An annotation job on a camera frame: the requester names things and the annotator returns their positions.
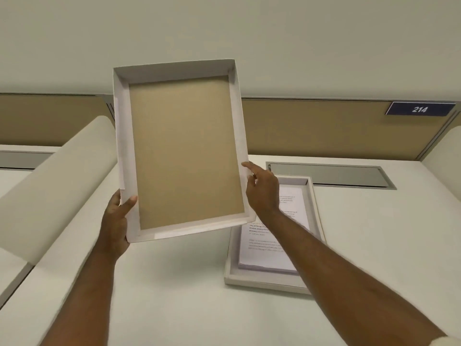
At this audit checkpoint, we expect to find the person's left hand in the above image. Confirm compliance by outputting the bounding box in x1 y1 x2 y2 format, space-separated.
97 190 138 260

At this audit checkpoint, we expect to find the white curved desk divider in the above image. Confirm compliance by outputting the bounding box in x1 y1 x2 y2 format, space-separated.
421 125 461 214
0 115 120 266

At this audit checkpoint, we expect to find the white cardboard box base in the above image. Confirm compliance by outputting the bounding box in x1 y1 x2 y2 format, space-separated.
224 175 327 295

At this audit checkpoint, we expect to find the blue number sign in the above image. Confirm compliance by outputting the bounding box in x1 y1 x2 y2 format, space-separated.
385 101 456 116

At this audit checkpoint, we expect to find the tan partition panel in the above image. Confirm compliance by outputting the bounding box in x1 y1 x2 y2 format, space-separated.
240 97 461 162
0 93 116 147

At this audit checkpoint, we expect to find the person's right hand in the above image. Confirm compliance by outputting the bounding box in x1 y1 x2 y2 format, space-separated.
241 161 281 217

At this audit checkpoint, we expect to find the grey desk cable hatch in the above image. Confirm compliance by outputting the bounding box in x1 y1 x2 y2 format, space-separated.
0 150 55 171
266 161 398 191

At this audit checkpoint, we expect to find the person's left forearm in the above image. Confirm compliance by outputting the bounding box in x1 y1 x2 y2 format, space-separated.
39 247 131 346

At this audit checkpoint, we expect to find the person's right forearm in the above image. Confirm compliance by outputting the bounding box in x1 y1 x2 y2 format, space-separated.
254 206 449 346

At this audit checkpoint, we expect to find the stack of printed paper sheets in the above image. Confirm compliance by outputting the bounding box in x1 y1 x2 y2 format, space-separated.
238 185 311 274

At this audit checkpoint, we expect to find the white cardboard box lid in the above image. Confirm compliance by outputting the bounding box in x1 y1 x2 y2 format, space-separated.
113 59 250 244

